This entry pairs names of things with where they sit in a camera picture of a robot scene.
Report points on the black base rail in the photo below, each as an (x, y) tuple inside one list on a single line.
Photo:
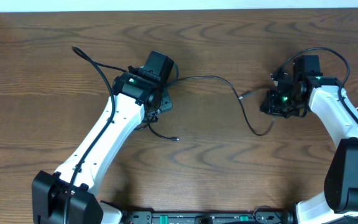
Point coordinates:
[(148, 216)]

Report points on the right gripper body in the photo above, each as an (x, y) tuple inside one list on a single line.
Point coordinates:
[(284, 104)]

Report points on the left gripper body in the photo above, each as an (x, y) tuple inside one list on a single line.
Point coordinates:
[(163, 101)]

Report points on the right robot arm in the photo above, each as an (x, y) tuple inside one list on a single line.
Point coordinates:
[(308, 90)]

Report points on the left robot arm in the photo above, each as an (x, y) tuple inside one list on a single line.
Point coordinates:
[(68, 195)]

